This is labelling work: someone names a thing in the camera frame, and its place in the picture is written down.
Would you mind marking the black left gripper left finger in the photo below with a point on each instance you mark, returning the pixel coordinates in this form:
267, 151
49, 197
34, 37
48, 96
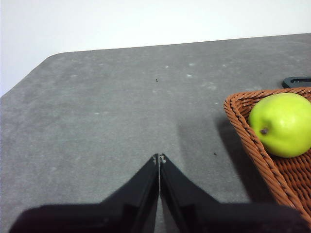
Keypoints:
126, 208

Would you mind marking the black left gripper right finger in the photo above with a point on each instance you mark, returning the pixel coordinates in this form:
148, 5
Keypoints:
194, 211

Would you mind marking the brown wicker basket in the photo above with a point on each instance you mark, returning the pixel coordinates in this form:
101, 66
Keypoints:
286, 174

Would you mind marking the green apple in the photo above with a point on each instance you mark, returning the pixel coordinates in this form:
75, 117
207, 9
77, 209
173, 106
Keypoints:
284, 126

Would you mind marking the black flat tray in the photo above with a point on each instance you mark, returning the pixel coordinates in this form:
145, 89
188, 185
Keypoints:
286, 83

